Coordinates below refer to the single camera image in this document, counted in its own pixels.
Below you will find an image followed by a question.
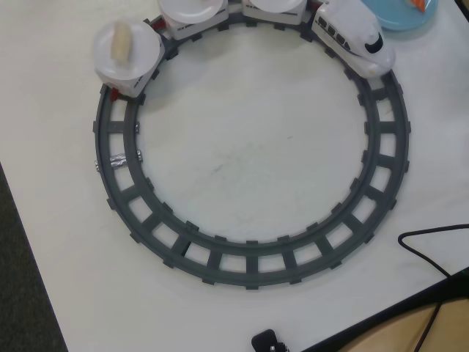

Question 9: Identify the white toy train wagon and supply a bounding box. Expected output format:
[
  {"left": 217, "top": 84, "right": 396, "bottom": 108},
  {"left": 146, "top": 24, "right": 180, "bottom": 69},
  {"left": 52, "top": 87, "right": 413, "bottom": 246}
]
[
  {"left": 241, "top": 0, "right": 316, "bottom": 29},
  {"left": 95, "top": 21, "right": 164, "bottom": 102},
  {"left": 160, "top": 0, "right": 232, "bottom": 41}
]

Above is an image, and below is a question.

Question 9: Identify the pale white sushi toy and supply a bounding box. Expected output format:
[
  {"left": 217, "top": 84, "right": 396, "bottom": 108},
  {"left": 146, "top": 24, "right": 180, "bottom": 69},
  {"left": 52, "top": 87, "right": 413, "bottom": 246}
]
[{"left": 108, "top": 21, "right": 132, "bottom": 66}]

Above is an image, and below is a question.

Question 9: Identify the blue round dish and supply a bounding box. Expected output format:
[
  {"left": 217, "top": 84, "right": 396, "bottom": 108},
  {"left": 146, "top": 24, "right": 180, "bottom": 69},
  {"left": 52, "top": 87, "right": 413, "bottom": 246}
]
[{"left": 361, "top": 0, "right": 439, "bottom": 33}]

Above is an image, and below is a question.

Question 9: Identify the black cable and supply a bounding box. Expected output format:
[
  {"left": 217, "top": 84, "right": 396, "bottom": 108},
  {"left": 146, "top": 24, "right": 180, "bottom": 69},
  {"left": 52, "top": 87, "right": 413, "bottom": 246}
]
[{"left": 398, "top": 223, "right": 469, "bottom": 352}]

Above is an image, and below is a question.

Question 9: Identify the white round plastic plate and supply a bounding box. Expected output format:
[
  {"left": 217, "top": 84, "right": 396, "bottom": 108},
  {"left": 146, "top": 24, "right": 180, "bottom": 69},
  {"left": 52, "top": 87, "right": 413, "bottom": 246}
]
[
  {"left": 93, "top": 20, "right": 161, "bottom": 80},
  {"left": 157, "top": 0, "right": 224, "bottom": 23}
]

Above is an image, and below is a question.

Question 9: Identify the grey circular toy train track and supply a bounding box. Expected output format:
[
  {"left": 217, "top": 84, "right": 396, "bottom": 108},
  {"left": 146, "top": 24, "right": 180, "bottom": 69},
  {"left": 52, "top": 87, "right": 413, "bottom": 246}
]
[{"left": 91, "top": 10, "right": 412, "bottom": 293}]

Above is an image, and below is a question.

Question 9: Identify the white Shinkansen toy locomotive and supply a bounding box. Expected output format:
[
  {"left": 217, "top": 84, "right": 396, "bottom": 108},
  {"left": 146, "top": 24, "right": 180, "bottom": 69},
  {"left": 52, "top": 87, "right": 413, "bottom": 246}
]
[{"left": 311, "top": 0, "right": 397, "bottom": 78}]

